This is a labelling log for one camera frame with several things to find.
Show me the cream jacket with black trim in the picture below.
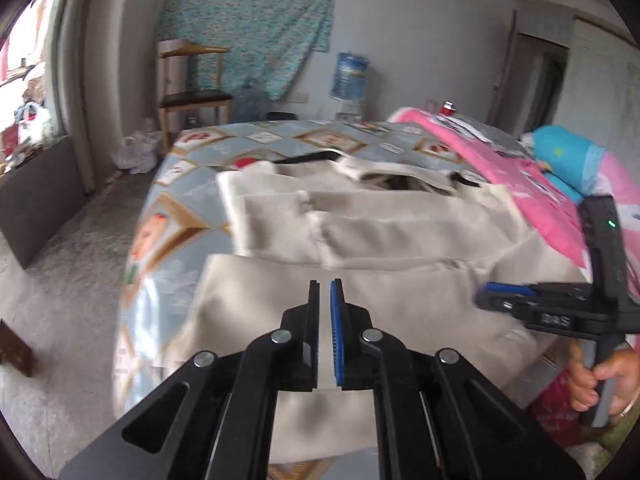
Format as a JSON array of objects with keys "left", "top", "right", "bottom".
[{"left": 165, "top": 157, "right": 584, "bottom": 387}]

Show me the person's right hand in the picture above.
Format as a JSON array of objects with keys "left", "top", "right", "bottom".
[{"left": 567, "top": 340, "right": 639, "bottom": 416}]

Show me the blue pillow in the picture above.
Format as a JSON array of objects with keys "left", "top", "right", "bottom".
[{"left": 532, "top": 125, "right": 605, "bottom": 205}]

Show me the pink floral blanket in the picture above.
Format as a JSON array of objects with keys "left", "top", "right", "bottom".
[{"left": 388, "top": 107, "right": 639, "bottom": 295}]

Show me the fruit pattern table cloth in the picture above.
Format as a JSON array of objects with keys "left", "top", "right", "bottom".
[{"left": 114, "top": 120, "right": 478, "bottom": 415}]

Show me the white water dispenser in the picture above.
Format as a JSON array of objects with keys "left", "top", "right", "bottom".
[{"left": 334, "top": 100, "right": 367, "bottom": 122}]

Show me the empty clear water jug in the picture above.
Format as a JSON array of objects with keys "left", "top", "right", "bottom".
[{"left": 231, "top": 78, "right": 269, "bottom": 122}]

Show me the blue water jug on dispenser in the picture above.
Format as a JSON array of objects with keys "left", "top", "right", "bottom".
[{"left": 330, "top": 52, "right": 369, "bottom": 101}]

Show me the wooden chair with black seat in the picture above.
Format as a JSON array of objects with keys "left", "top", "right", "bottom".
[{"left": 157, "top": 44, "right": 233, "bottom": 155}]

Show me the white plastic bag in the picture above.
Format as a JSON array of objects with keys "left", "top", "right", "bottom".
[{"left": 112, "top": 118, "right": 162, "bottom": 174}]

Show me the brown cardboard box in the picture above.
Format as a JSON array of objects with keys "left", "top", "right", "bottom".
[{"left": 0, "top": 320, "right": 34, "bottom": 377}]

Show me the dark grey cabinet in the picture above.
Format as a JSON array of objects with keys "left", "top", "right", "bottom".
[{"left": 0, "top": 136, "right": 88, "bottom": 269}]

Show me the teal floral wall cloth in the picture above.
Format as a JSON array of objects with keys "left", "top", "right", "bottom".
[{"left": 155, "top": 0, "right": 335, "bottom": 101}]

